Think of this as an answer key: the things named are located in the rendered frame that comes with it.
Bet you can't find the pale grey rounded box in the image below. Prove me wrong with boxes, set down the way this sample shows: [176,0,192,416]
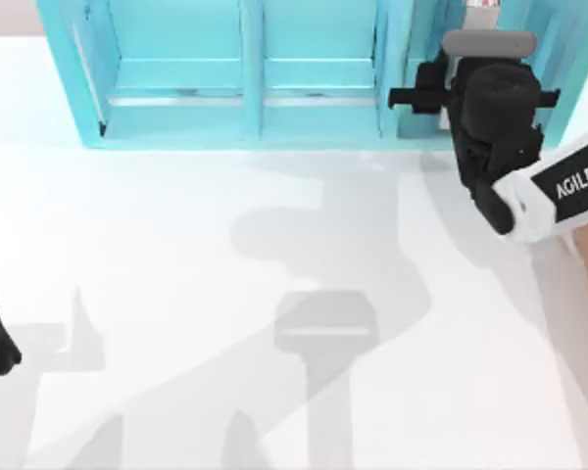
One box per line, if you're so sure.
[442,29,538,58]

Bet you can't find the light blue rack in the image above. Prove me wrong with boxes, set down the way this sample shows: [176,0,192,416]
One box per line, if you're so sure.
[34,0,588,151]

